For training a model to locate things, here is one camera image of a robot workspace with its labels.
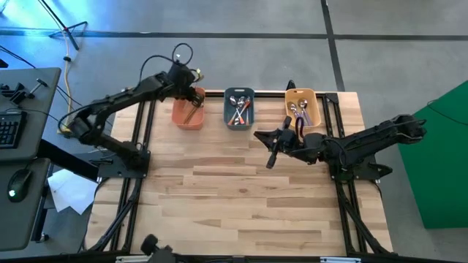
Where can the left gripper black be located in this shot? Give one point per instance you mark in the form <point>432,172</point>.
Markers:
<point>183,78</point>

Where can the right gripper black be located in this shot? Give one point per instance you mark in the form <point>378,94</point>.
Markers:
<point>289,140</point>

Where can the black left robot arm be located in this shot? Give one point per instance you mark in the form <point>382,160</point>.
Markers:
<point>120,99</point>

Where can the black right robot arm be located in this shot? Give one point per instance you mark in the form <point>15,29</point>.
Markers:
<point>365,142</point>

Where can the orange plastic bin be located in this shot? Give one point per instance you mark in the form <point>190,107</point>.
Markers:
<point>179,117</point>

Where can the dark teal plastic bin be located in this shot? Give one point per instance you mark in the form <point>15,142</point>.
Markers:
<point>226,106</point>

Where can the yellow plastic bin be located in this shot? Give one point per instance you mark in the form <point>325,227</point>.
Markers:
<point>315,106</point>

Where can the black table clamp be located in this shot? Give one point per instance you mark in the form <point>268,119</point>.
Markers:
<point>291,85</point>

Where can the black tripod stand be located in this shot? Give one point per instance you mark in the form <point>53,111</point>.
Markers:
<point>67,32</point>

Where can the black desk support bar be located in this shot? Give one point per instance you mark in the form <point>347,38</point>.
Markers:
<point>66,160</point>

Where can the grey desk top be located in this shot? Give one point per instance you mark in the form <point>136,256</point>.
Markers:
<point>40,120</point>
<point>18,226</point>

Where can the black clamp knob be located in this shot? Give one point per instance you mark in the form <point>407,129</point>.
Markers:
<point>150,244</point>

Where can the white paper sheets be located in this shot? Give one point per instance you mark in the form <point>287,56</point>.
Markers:
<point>73,193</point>

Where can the black keyboard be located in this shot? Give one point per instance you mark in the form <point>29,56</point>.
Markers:
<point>11,129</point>

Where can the green floor mat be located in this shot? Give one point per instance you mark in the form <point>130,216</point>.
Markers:
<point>446,182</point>

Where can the black computer mouse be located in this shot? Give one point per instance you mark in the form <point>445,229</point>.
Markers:
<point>20,184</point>

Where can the black aluminium table frame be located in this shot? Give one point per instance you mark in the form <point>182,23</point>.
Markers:
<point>214,94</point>

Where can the silver metal bracket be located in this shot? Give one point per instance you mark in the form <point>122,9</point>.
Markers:
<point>340,259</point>
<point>135,259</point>

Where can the black desk clamp mount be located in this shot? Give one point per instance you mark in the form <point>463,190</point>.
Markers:
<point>18,95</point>

